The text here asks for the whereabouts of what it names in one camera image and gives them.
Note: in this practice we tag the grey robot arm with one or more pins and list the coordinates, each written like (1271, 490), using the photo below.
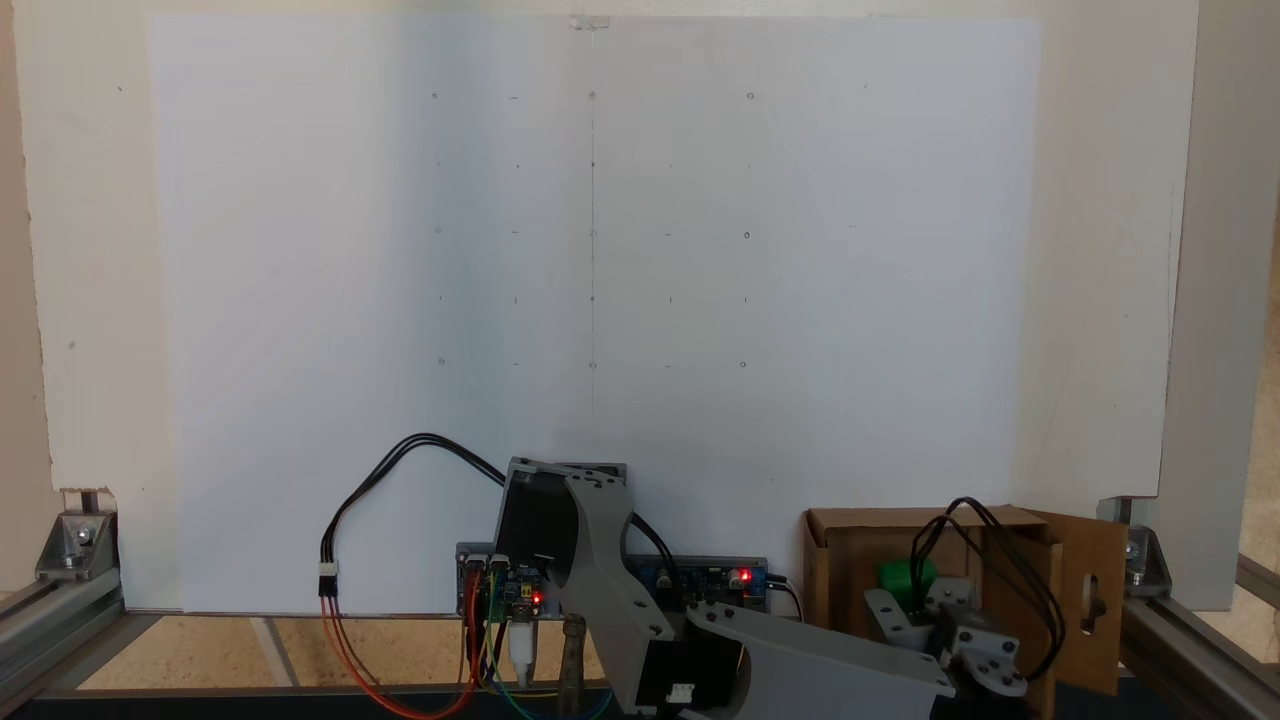
(620, 600)

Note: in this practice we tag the clear tape strip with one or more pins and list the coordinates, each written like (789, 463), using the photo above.
(589, 21)

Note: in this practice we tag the white usb plug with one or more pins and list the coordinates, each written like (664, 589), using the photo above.
(522, 650)

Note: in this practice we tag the metal corner bracket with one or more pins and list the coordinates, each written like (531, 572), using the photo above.
(1148, 560)
(75, 545)

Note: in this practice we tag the brown metal clamp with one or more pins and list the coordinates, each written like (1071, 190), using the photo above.
(573, 660)

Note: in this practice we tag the white paper sheet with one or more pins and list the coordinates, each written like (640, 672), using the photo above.
(800, 300)

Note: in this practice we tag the long blue circuit board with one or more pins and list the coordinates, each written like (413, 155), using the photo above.
(720, 580)

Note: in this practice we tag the small blue circuit board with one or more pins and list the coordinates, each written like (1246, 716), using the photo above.
(495, 590)

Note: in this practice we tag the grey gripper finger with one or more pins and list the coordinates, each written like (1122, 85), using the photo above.
(905, 625)
(950, 594)

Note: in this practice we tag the green dice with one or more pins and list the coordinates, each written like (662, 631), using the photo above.
(905, 577)

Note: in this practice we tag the brown cardboard box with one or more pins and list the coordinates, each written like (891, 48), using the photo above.
(850, 570)

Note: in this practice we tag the aluminium frame profile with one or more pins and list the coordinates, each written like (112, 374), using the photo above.
(50, 630)
(1190, 650)

